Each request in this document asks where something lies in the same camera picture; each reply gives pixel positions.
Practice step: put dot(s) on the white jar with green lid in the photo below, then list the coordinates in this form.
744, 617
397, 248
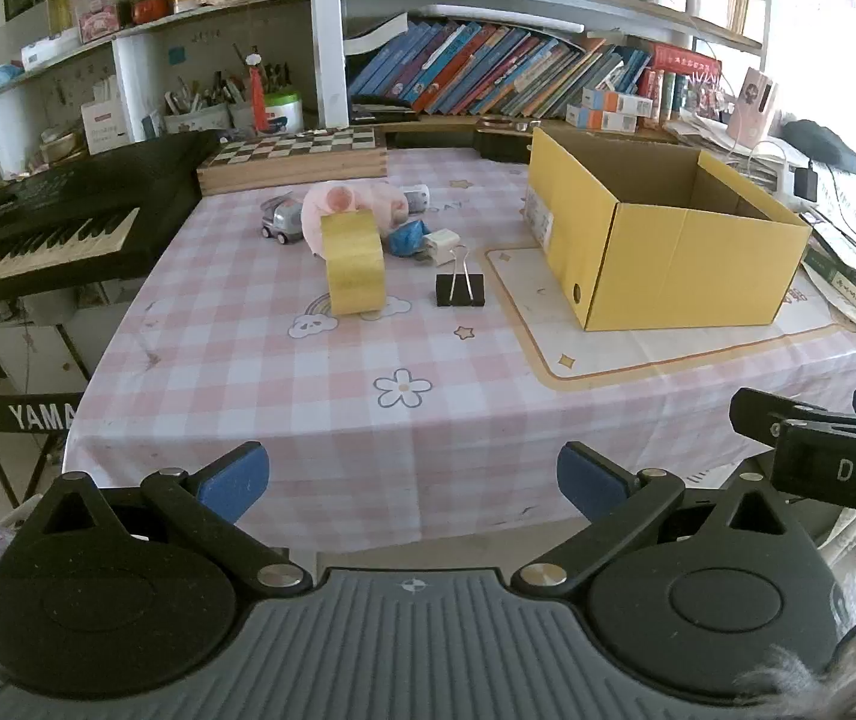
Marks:
284, 116

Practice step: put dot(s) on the grey toy car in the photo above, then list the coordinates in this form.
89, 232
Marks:
283, 221

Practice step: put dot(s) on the yellow cardboard box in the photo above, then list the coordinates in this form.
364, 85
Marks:
690, 270

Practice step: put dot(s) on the black cap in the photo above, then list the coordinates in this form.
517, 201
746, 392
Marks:
821, 142

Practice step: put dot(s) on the red book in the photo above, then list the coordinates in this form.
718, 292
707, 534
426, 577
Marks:
683, 58

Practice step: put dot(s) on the wooden chessboard box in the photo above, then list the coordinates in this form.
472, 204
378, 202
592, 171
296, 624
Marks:
293, 161

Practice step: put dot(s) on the white power strip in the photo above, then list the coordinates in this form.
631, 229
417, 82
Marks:
776, 181

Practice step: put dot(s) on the blue plastic toy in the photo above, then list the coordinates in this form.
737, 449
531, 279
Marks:
404, 238

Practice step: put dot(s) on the brass bowl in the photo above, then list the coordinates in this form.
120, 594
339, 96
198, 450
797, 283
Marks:
62, 144

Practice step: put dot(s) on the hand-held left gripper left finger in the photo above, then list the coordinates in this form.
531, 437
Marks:
236, 476

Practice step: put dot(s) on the pink speaker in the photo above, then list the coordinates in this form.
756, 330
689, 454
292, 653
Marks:
754, 101

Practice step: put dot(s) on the white pen holder with pens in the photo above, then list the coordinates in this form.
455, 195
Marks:
199, 120

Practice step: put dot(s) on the desktop with pink checkered cloth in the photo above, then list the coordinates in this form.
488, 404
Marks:
285, 390

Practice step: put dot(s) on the pink plush pig toy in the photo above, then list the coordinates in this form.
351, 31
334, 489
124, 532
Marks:
368, 199

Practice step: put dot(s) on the orange and white small box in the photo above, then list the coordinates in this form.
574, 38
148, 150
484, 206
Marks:
611, 100
596, 120

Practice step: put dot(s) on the black electronic keyboard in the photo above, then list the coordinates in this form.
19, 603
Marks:
98, 180

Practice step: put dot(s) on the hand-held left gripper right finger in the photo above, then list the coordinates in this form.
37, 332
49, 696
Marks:
589, 476

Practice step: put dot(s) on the white box with red label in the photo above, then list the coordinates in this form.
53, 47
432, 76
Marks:
107, 127

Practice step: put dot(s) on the gold tape roll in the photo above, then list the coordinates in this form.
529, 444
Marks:
353, 270

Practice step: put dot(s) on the black binder clip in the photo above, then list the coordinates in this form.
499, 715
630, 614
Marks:
461, 291

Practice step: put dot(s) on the black keyboard stand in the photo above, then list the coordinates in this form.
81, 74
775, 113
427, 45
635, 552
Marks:
30, 414

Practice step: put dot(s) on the white charger plug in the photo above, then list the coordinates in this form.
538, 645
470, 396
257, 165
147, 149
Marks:
441, 244

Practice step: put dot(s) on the row of leaning books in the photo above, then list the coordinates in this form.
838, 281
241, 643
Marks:
473, 67

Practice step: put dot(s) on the white bookshelf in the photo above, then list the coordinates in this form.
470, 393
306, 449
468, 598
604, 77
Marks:
330, 52

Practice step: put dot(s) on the dark brown radio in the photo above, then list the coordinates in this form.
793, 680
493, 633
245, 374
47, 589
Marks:
499, 144

